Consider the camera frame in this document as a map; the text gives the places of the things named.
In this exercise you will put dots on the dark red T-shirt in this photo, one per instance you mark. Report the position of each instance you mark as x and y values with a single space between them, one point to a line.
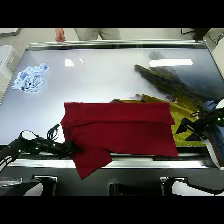
123 130

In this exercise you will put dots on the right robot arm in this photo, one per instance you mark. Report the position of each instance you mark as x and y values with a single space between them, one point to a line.
215 116

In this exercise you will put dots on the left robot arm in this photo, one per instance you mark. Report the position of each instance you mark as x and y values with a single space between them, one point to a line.
20 144

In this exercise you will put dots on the silver frame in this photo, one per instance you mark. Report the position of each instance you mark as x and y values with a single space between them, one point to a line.
150 164

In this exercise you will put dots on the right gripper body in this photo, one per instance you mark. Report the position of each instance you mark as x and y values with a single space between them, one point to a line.
202 124

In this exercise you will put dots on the person's hand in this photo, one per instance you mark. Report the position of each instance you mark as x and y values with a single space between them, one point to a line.
60 35

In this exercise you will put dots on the light blue garment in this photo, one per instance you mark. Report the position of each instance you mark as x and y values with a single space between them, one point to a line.
30 79

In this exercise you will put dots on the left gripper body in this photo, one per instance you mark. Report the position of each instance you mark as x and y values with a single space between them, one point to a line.
71 149

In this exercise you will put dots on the person's legs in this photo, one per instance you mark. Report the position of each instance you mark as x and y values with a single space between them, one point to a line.
97 33

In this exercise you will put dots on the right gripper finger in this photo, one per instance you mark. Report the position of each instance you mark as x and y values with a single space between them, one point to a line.
184 126
194 137

